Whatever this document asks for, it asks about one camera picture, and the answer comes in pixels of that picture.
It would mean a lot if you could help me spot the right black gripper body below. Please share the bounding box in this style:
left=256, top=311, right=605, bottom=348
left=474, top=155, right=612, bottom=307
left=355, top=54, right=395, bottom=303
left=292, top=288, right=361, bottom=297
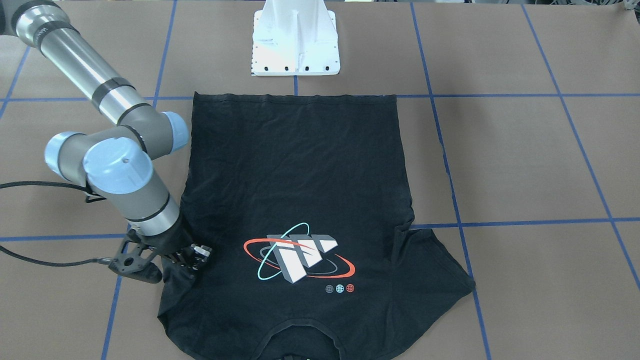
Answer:
left=131, top=219, right=196, bottom=263

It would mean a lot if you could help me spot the black printed t-shirt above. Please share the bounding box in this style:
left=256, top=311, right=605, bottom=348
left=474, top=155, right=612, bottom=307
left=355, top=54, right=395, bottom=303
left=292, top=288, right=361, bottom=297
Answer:
left=158, top=93, right=475, bottom=360

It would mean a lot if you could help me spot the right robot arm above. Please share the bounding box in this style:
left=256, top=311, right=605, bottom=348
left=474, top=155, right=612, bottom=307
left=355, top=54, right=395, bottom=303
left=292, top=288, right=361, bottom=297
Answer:
left=1, top=0, right=211, bottom=284

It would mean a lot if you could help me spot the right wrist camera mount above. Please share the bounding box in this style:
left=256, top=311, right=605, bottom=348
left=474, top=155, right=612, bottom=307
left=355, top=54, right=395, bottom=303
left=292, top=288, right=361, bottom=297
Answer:
left=107, top=239, right=163, bottom=284

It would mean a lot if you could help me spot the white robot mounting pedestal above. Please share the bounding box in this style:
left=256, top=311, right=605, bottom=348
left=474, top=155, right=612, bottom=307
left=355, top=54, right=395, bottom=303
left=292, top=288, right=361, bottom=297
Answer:
left=250, top=0, right=341, bottom=76

